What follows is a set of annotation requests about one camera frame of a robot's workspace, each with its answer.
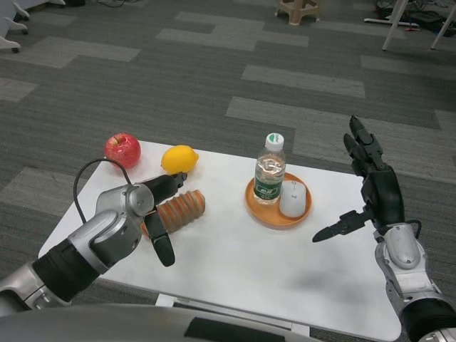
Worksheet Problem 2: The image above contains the beige plastic stool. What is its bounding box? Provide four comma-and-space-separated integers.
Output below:
275, 0, 321, 26

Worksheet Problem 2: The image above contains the yellow lemon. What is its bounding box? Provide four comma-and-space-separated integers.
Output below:
160, 145, 200, 175

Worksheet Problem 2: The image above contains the clear water bottle green label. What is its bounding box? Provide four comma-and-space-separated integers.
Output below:
253, 132, 287, 205

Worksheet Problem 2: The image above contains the orange round plate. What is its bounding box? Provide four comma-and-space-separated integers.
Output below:
244, 172, 314, 231

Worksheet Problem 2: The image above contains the red apple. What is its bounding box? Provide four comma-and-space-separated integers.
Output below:
103, 132, 142, 170

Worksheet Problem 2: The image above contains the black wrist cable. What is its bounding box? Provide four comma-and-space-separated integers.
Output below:
405, 219, 424, 242
73, 158, 142, 225

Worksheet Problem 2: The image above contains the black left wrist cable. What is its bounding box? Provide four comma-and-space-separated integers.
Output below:
73, 158, 142, 225

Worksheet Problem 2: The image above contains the striped orange bread roll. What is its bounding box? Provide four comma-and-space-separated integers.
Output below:
140, 189, 207, 236

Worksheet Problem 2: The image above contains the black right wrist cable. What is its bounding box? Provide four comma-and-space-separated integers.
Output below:
405, 219, 424, 242

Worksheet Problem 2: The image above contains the white slanted desk leg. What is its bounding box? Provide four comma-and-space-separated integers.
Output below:
381, 0, 409, 52
430, 9, 456, 50

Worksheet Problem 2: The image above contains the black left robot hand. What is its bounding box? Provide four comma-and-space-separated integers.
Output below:
137, 172, 189, 267

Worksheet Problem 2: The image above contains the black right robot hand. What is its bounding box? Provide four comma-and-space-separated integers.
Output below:
312, 114, 408, 244

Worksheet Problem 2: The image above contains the white computer mouse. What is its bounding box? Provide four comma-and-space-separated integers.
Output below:
279, 180, 307, 218

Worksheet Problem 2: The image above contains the white table frame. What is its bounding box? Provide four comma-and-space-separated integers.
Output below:
155, 294, 311, 336

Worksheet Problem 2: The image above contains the white caster foot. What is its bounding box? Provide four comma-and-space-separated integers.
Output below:
0, 35, 21, 54
0, 16, 29, 36
6, 0, 31, 19

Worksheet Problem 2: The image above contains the black bag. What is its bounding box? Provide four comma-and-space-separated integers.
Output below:
411, 10, 446, 29

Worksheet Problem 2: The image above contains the white desk foot bar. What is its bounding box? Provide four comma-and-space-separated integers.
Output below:
363, 17, 416, 27

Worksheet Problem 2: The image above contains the silver robot chest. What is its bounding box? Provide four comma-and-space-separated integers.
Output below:
0, 304, 318, 342

